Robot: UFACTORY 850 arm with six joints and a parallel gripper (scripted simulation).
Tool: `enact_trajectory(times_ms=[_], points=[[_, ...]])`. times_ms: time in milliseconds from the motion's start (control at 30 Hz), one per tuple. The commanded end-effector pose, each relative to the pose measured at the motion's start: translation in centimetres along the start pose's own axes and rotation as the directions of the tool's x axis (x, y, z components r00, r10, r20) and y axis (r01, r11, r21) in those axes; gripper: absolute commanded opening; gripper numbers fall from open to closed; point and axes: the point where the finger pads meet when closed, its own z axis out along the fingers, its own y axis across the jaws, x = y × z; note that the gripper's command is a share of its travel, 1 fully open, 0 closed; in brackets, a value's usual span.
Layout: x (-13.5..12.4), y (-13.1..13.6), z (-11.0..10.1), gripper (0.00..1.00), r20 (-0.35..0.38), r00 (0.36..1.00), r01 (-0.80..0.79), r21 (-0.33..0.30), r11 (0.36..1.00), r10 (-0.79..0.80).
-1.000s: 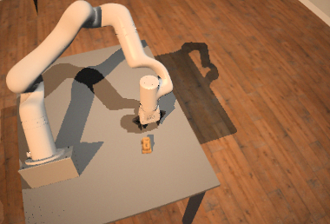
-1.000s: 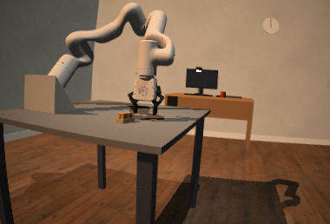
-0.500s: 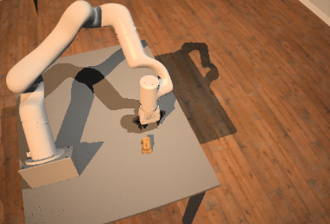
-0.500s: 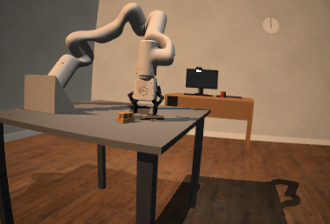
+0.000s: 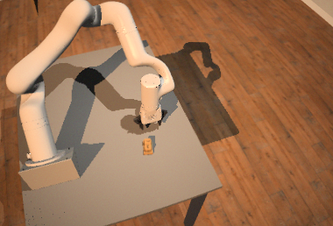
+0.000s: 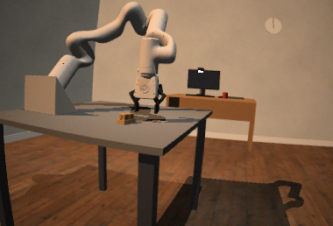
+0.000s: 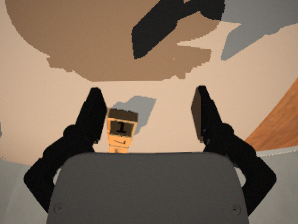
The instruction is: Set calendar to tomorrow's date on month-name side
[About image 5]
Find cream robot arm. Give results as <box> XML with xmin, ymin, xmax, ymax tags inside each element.
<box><xmin>6</xmin><ymin>0</ymin><xmax>175</xmax><ymax>166</ymax></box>

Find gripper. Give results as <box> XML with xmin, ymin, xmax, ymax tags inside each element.
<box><xmin>133</xmin><ymin>104</ymin><xmax>167</xmax><ymax>130</ymax></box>

